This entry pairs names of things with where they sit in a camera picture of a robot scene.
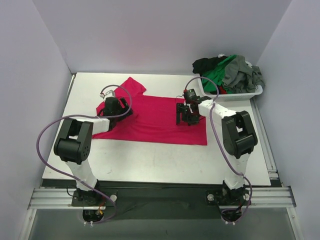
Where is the green t-shirt in basket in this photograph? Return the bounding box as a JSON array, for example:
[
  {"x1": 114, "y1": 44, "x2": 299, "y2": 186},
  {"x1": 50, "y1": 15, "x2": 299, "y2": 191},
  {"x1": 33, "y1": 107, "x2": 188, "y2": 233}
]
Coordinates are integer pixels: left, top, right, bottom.
[{"x1": 201, "y1": 54, "x2": 237, "y2": 93}]

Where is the white plastic laundry basket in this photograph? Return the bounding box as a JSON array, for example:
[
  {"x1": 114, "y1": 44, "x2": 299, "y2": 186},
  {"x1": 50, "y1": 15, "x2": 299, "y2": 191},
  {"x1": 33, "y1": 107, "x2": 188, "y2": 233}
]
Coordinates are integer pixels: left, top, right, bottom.
[{"x1": 196, "y1": 59, "x2": 265, "y2": 103}]

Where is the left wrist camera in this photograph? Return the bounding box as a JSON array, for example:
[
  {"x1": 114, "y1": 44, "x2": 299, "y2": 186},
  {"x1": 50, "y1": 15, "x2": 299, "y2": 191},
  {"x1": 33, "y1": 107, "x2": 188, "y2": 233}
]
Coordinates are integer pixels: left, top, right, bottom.
[{"x1": 99, "y1": 90, "x2": 116, "y2": 99}]

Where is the red t-shirt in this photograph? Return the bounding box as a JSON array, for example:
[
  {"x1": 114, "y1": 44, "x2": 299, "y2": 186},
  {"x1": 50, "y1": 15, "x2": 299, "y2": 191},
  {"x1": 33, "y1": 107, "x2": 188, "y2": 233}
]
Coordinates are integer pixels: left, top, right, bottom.
[{"x1": 92, "y1": 77, "x2": 208, "y2": 146}]

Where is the red garment in basket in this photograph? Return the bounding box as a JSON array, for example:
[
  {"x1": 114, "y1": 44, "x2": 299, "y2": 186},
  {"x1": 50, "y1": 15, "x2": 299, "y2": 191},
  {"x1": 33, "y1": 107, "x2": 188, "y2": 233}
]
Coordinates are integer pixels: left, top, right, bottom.
[{"x1": 214, "y1": 85, "x2": 233, "y2": 95}]

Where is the grey t-shirt in basket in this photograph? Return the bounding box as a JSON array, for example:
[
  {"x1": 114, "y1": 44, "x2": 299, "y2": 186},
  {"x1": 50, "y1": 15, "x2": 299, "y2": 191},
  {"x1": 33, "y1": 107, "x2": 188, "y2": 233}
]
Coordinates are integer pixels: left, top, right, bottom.
[{"x1": 222, "y1": 55, "x2": 266, "y2": 94}]

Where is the aluminium frame rail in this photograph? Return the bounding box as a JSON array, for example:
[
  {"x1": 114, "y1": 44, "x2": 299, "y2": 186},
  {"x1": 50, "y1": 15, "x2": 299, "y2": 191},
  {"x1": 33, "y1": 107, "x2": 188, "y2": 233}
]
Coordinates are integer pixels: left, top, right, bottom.
[{"x1": 28, "y1": 187, "x2": 297, "y2": 209}]

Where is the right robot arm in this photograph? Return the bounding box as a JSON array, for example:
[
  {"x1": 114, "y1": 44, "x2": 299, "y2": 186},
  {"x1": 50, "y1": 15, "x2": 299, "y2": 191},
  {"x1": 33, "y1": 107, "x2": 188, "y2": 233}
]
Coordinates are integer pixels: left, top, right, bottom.
[{"x1": 176, "y1": 89, "x2": 258, "y2": 204}]

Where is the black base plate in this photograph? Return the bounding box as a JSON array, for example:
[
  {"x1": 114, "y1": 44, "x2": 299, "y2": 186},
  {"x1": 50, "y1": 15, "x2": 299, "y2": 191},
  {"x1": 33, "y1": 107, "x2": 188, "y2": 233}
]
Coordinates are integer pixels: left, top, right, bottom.
[{"x1": 71, "y1": 182, "x2": 251, "y2": 221}]

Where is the black t-shirt in basket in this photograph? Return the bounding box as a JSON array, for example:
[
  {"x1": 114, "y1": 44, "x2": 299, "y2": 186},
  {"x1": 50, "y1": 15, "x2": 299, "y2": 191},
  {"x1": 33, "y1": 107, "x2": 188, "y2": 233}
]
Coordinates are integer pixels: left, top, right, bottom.
[{"x1": 192, "y1": 55, "x2": 227, "y2": 75}]

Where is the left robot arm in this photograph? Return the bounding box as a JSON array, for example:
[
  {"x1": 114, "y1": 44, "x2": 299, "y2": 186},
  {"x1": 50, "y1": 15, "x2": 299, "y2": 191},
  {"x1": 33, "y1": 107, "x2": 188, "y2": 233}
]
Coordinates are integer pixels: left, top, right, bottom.
[{"x1": 53, "y1": 97, "x2": 133, "y2": 206}]

